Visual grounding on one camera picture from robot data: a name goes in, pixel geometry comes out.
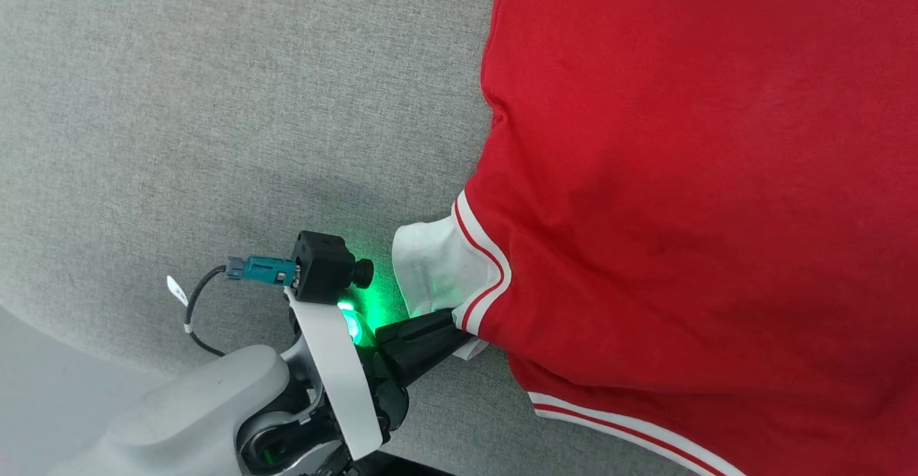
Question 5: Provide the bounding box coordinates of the red and white garment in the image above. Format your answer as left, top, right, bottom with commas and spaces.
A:
392, 0, 918, 476

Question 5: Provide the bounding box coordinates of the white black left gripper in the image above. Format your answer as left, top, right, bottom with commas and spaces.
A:
285, 286, 475, 460

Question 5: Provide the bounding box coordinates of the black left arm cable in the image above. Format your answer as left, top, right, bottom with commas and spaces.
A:
183, 255, 298, 358

